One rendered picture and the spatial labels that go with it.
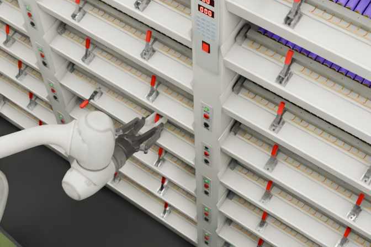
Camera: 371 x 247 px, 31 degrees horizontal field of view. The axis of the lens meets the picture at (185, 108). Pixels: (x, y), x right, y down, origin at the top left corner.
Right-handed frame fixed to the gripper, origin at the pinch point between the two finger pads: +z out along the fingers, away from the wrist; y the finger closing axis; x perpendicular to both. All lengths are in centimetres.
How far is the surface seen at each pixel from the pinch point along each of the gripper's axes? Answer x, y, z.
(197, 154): 0.1, 19.2, -3.5
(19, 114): -64, -85, 17
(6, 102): -63, -94, 18
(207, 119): 21.7, 22.9, -9.4
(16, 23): 12, -58, -6
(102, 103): -6.9, -23.0, 0.0
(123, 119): -7.5, -12.8, -1.0
